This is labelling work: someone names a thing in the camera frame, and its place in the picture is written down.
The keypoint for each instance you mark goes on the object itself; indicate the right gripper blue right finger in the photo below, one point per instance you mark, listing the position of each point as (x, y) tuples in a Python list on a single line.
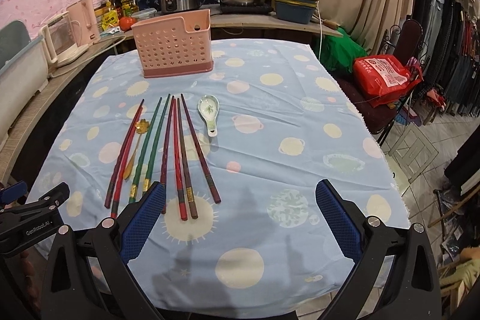
[(343, 219)]

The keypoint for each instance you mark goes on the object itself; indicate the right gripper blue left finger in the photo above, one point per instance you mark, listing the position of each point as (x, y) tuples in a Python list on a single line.
[(138, 219)]

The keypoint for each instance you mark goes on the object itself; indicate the dark maroon chopstick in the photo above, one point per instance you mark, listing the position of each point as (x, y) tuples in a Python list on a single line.
[(115, 172), (164, 163), (206, 171)]

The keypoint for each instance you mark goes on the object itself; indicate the green chopstick left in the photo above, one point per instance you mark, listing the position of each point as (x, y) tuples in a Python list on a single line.
[(138, 172)]

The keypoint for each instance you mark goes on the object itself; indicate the green chopstick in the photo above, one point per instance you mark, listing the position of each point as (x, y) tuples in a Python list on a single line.
[(150, 167), (138, 172)]

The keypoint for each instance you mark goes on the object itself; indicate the green chopstick right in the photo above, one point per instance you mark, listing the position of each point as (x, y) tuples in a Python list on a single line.
[(150, 167)]

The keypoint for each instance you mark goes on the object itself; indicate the bright red chopstick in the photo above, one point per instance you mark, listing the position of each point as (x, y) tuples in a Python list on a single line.
[(178, 166)]

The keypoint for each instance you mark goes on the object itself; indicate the brown chopstick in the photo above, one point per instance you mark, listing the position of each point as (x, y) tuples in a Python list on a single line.
[(185, 167)]

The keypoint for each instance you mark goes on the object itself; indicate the blue planet pattern tablecloth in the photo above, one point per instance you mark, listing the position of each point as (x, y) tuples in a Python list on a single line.
[(283, 126)]

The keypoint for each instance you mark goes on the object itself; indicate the gold flower spoon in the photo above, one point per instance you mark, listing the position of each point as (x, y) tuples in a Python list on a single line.
[(141, 128)]

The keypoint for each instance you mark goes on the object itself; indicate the white plastic storage bin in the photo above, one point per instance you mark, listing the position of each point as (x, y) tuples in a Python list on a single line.
[(24, 72)]

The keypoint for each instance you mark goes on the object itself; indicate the red plastic bag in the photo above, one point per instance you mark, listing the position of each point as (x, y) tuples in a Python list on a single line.
[(382, 79)]

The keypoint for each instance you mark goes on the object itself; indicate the green plastic bag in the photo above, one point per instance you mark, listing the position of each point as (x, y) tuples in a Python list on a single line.
[(337, 54)]

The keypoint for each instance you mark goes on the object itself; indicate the white glass kettle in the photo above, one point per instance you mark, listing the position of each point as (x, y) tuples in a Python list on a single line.
[(61, 47)]

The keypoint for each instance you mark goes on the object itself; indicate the pink perforated utensil holder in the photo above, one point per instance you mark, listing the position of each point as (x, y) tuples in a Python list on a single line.
[(175, 45)]

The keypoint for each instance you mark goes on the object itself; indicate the dark metal chair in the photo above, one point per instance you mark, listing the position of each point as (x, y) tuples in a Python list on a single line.
[(379, 120)]

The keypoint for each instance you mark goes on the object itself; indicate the orange tomato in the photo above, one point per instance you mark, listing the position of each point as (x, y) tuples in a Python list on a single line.
[(126, 23)]

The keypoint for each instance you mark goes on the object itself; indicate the pink electric kettle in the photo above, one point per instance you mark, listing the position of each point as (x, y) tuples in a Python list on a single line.
[(83, 22)]

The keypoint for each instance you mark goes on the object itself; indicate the yellow snack packet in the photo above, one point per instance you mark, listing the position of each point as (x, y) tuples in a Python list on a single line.
[(110, 19)]

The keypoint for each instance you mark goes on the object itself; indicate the clear plastic food container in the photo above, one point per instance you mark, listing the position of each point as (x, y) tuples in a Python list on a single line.
[(144, 14)]

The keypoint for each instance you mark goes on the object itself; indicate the cooking oil bottle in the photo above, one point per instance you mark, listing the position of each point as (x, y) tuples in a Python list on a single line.
[(129, 7)]

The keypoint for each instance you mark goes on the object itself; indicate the hanging dark clothes rack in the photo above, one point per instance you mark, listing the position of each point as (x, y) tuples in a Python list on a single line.
[(450, 54)]

